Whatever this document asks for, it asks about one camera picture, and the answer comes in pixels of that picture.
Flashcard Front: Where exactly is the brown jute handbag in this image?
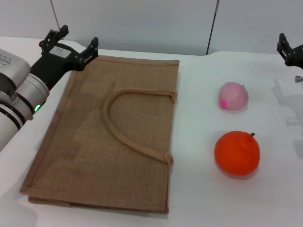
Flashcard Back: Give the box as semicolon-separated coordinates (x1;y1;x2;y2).
19;54;180;215

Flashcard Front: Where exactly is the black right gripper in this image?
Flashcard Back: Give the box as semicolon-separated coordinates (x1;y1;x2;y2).
276;33;303;70

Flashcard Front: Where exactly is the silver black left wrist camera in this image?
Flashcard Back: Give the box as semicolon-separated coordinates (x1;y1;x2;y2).
0;48;31;82

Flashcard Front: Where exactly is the pink peach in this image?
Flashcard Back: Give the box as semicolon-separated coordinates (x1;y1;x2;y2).
218;81;250;111

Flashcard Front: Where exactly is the orange fruit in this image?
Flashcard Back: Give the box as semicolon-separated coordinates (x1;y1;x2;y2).
214;131;260;177

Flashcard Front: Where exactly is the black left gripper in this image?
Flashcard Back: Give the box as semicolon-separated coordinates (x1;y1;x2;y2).
30;25;99;91

